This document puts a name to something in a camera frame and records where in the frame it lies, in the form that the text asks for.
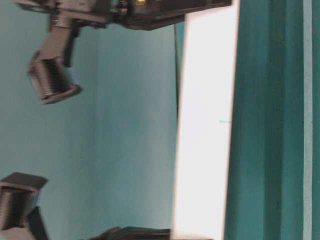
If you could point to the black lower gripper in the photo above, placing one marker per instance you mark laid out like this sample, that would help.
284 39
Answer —
133 233

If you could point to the white wooden board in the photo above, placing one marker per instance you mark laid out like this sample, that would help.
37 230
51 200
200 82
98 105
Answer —
204 123

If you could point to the black ribbed free gripper finger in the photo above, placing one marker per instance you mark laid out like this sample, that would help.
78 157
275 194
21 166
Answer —
20 215

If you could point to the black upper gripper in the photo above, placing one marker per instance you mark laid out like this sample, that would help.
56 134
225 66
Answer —
48 68

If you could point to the black gripper finger board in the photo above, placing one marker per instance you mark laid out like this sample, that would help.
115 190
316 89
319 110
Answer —
177 9

